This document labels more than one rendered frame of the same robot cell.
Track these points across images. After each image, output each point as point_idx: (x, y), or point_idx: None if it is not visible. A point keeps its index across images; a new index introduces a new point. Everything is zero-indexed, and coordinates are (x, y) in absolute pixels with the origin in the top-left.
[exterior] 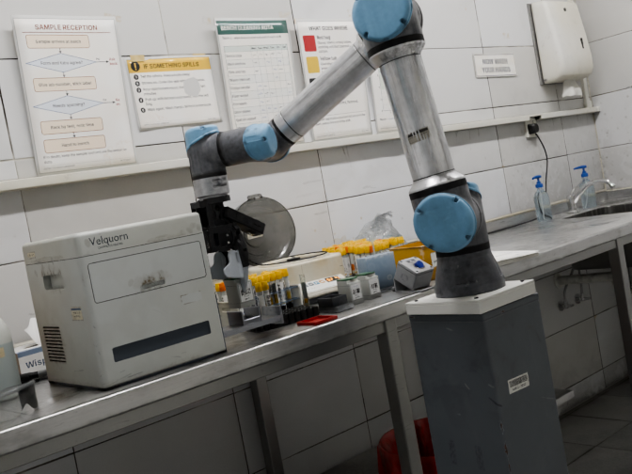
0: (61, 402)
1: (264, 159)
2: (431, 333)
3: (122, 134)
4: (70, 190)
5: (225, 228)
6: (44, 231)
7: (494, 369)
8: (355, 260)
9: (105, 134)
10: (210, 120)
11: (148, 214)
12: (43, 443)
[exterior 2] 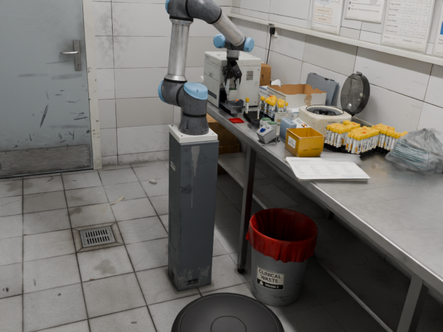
0: None
1: (221, 48)
2: None
3: (337, 18)
4: (317, 39)
5: (225, 68)
6: (306, 52)
7: (169, 152)
8: None
9: (331, 17)
10: (374, 21)
11: (335, 61)
12: None
